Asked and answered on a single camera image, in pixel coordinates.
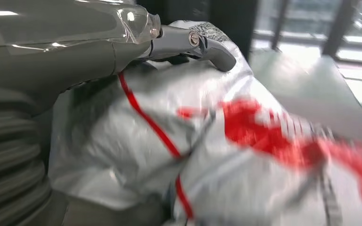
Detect dark window post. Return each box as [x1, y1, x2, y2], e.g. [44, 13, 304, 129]
[321, 0, 361, 58]
[270, 0, 291, 51]

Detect white poly mailer with red line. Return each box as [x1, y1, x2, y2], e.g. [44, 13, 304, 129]
[48, 20, 362, 226]

